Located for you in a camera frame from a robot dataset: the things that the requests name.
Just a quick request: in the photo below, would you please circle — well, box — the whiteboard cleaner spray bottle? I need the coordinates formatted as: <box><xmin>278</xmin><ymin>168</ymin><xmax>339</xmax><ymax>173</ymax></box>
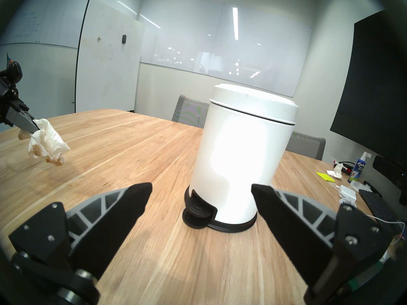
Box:
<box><xmin>347</xmin><ymin>152</ymin><xmax>371</xmax><ymax>184</ymax></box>

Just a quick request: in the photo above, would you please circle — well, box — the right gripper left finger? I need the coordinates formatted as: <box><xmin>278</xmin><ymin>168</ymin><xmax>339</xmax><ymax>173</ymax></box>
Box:
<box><xmin>8</xmin><ymin>182</ymin><xmax>153</xmax><ymax>305</ymax></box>

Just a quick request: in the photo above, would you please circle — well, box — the flat white tissue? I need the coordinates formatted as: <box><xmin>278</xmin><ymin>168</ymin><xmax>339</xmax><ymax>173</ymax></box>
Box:
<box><xmin>350</xmin><ymin>180</ymin><xmax>372</xmax><ymax>193</ymax></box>

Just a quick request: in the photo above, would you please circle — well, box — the rolling whiteboard on stand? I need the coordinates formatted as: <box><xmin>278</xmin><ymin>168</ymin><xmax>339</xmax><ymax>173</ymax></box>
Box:
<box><xmin>74</xmin><ymin>0</ymin><xmax>145</xmax><ymax>113</ymax></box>

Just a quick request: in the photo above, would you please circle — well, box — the white power adapter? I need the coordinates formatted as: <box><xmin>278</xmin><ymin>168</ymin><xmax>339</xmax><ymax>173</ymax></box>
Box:
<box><xmin>338</xmin><ymin>185</ymin><xmax>356</xmax><ymax>200</ymax></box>

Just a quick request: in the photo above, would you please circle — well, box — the black keyboard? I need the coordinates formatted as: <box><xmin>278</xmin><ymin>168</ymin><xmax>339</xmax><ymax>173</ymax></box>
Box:
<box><xmin>358</xmin><ymin>189</ymin><xmax>401</xmax><ymax>227</ymax></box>

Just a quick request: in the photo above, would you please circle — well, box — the white wiping tissue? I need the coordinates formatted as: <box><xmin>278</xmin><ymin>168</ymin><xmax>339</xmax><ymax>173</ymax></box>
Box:
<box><xmin>18</xmin><ymin>119</ymin><xmax>71</xmax><ymax>167</ymax></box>

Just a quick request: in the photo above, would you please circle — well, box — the white pedal trash can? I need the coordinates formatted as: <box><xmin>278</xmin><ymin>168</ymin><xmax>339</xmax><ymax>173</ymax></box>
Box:
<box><xmin>182</xmin><ymin>84</ymin><xmax>299</xmax><ymax>234</ymax></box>

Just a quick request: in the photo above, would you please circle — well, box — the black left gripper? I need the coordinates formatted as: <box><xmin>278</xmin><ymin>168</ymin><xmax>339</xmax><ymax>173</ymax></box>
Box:
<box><xmin>0</xmin><ymin>77</ymin><xmax>41</xmax><ymax>134</ymax></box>

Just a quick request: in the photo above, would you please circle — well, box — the bundle of whiteboard markers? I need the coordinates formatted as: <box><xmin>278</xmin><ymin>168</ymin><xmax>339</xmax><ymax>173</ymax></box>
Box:
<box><xmin>333</xmin><ymin>161</ymin><xmax>355</xmax><ymax>175</ymax></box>

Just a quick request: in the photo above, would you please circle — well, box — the white charger cable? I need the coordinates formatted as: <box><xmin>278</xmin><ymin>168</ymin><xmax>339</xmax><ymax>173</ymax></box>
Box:
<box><xmin>329</xmin><ymin>183</ymin><xmax>406</xmax><ymax>235</ymax></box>

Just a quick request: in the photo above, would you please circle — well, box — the glass wall board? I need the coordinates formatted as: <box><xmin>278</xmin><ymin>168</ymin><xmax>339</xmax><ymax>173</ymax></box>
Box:
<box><xmin>139</xmin><ymin>0</ymin><xmax>314</xmax><ymax>98</ymax></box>

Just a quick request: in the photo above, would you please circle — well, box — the grey mesh-back chair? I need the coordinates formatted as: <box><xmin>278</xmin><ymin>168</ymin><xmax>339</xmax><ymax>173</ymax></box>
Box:
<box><xmin>172</xmin><ymin>95</ymin><xmax>210</xmax><ymax>129</ymax></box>

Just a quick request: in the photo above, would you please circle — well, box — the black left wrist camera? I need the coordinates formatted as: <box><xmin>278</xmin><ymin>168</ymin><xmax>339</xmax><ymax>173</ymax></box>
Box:
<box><xmin>0</xmin><ymin>61</ymin><xmax>23</xmax><ymax>85</ymax></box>

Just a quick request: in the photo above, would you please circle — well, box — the grey fabric-back chair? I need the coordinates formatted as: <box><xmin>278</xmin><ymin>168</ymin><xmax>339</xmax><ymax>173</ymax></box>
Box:
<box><xmin>285</xmin><ymin>132</ymin><xmax>326</xmax><ymax>162</ymax></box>

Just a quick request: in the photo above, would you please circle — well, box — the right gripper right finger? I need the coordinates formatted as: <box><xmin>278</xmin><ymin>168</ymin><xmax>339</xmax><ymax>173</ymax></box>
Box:
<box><xmin>251</xmin><ymin>184</ymin><xmax>396</xmax><ymax>305</ymax></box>

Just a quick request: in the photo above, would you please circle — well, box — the small crumpled white tissue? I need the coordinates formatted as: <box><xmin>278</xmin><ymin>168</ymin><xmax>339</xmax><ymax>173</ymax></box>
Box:
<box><xmin>325</xmin><ymin>164</ymin><xmax>344</xmax><ymax>180</ymax></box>

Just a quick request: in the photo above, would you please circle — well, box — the large black wall screen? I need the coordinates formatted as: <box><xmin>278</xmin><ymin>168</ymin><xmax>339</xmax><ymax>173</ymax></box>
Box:
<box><xmin>330</xmin><ymin>9</ymin><xmax>407</xmax><ymax>168</ymax></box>

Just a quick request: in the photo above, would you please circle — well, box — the wall whiteboard with handwriting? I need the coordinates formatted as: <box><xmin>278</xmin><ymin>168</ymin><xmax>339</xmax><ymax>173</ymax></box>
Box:
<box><xmin>0</xmin><ymin>0</ymin><xmax>88</xmax><ymax>49</ymax></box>

